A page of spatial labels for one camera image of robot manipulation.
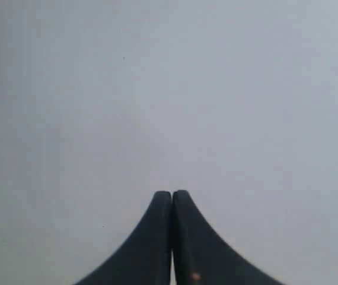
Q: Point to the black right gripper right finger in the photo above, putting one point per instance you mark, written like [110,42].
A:
[201,256]

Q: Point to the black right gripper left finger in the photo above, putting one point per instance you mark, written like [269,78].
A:
[145,256]

